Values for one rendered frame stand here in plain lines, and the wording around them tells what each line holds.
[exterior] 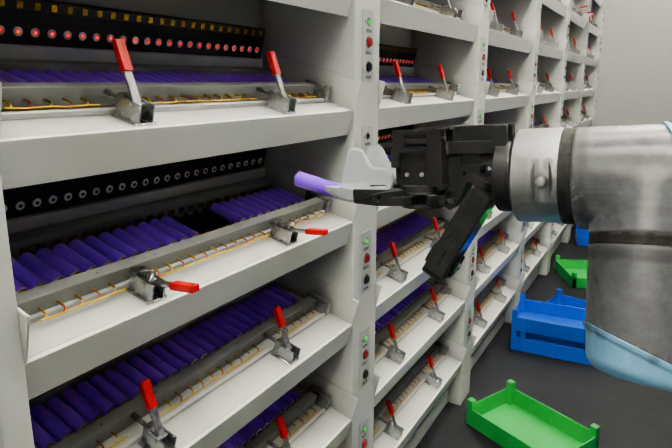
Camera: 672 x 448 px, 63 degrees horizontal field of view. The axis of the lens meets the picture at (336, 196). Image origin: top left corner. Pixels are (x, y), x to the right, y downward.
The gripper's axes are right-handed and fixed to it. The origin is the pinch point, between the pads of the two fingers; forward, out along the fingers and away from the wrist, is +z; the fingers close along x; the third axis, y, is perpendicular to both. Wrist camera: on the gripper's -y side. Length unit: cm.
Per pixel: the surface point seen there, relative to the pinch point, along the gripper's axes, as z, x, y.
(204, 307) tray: 17.4, 6.6, -14.0
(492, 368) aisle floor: 20, -131, -83
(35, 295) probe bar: 21.0, 25.5, -6.9
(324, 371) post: 25, -31, -41
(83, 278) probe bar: 21.2, 20.0, -6.7
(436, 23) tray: 13, -69, 29
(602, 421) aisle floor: -17, -116, -87
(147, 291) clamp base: 17.3, 15.1, -9.3
